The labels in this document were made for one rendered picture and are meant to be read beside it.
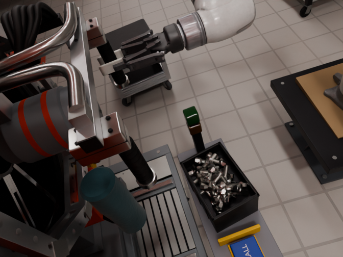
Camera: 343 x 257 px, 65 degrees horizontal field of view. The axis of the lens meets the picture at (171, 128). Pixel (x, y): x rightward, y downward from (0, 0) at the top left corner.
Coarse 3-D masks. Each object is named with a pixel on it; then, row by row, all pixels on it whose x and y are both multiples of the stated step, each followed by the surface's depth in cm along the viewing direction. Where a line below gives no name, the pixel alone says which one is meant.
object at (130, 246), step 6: (120, 180) 129; (126, 186) 135; (126, 234) 115; (132, 234) 114; (126, 240) 114; (132, 240) 111; (126, 246) 112; (132, 246) 109; (126, 252) 110; (132, 252) 110; (138, 252) 113
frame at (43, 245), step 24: (0, 24) 65; (0, 48) 69; (72, 168) 85; (72, 192) 79; (0, 216) 42; (72, 216) 67; (0, 240) 41; (24, 240) 45; (48, 240) 51; (72, 240) 60
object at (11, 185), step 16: (16, 96) 81; (0, 160) 68; (48, 160) 85; (0, 176) 61; (16, 176) 69; (32, 176) 83; (48, 176) 83; (0, 192) 62; (16, 192) 64; (32, 192) 81; (48, 192) 79; (0, 208) 80; (16, 208) 63; (32, 208) 77; (48, 208) 75; (32, 224) 66; (48, 224) 69
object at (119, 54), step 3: (114, 51) 74; (117, 51) 74; (120, 51) 74; (117, 54) 75; (120, 54) 75; (99, 57) 74; (117, 57) 76; (120, 57) 76; (99, 60) 75; (102, 60) 75; (102, 63) 76
